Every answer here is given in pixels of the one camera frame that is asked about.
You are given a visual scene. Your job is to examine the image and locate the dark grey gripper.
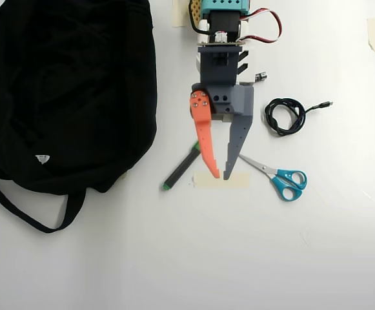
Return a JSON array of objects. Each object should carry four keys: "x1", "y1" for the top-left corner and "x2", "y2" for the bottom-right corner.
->
[{"x1": 188, "y1": 45, "x2": 255, "y2": 181}]

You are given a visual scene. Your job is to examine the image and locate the green marker with black barrel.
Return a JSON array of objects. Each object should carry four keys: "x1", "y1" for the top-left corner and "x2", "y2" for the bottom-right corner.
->
[{"x1": 163, "y1": 141, "x2": 203, "y2": 191}]

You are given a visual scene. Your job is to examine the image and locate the black fabric bag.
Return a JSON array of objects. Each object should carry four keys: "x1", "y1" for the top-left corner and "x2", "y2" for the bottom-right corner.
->
[{"x1": 0, "y1": 0, "x2": 159, "y2": 234}]

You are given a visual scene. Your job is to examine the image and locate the long beige masking tape strip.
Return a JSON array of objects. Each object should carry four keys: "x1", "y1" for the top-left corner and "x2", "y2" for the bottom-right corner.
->
[{"x1": 192, "y1": 171, "x2": 250, "y2": 190}]

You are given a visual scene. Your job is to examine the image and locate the yellow perforated base piece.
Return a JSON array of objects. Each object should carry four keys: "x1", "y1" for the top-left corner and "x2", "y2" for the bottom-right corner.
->
[{"x1": 188, "y1": 0, "x2": 205, "y2": 32}]

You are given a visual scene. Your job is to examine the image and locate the coiled black USB cable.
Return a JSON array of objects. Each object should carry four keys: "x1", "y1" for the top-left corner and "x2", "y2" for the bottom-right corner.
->
[{"x1": 263, "y1": 98, "x2": 334, "y2": 138}]

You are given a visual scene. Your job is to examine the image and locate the blue-handled scissors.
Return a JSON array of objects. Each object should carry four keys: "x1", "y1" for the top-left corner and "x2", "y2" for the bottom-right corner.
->
[{"x1": 238, "y1": 154, "x2": 308, "y2": 202}]

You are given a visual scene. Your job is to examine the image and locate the black camera circuit board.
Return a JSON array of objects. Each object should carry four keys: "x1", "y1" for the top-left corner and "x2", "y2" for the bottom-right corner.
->
[{"x1": 196, "y1": 39, "x2": 245, "y2": 47}]

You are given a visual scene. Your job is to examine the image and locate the red white black servo cable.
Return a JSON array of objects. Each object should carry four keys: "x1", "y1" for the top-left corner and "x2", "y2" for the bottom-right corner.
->
[{"x1": 240, "y1": 8, "x2": 283, "y2": 45}]

